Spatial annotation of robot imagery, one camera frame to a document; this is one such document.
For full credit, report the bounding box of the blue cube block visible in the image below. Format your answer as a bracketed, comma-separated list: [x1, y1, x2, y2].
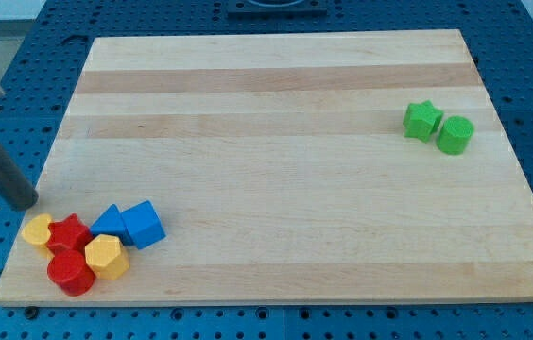
[121, 200, 166, 249]

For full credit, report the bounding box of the yellow hexagon block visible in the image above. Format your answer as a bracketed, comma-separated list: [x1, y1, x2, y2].
[84, 234, 130, 281]

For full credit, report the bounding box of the wooden board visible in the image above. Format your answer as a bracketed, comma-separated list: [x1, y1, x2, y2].
[0, 29, 533, 307]

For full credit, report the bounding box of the green star block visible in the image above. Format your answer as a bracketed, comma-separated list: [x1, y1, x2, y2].
[403, 100, 444, 143]

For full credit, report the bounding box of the blue triangle block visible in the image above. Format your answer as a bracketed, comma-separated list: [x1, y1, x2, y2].
[90, 204, 133, 247]

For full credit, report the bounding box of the green cylinder block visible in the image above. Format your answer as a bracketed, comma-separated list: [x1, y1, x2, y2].
[436, 116, 474, 155]

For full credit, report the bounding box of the red star block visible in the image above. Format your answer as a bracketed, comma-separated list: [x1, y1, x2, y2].
[46, 213, 93, 255]

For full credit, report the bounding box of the red cylinder block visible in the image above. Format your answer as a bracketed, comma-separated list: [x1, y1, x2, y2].
[47, 250, 95, 297]

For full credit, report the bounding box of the yellow heart block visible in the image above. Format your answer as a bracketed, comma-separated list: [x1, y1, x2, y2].
[21, 213, 53, 259]

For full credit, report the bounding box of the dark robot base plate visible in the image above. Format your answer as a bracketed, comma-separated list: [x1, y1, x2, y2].
[224, 0, 328, 17]

